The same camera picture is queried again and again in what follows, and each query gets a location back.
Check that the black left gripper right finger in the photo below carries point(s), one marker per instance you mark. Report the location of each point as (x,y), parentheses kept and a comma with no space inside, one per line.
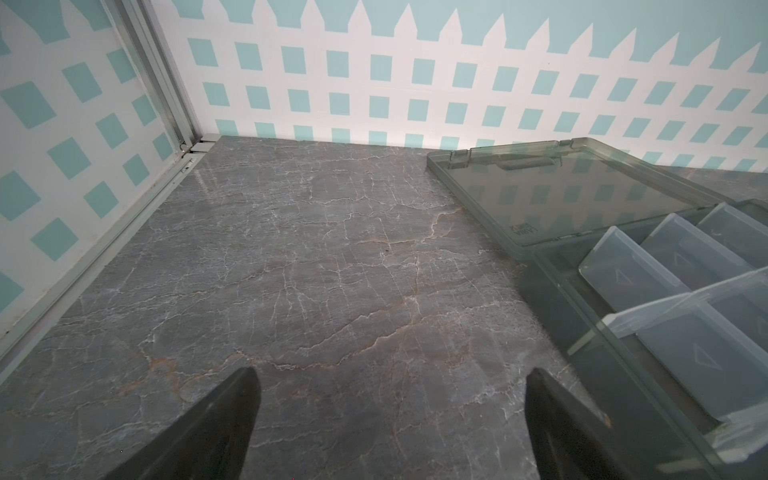
(568,440)

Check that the aluminium frame corner post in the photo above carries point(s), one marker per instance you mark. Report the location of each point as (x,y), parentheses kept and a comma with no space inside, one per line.
(139,30)

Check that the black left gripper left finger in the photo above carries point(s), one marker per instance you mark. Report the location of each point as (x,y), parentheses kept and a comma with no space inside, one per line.
(209,441)

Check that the green transparent compartment organizer box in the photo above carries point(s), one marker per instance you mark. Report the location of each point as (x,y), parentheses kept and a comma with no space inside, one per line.
(654,289)

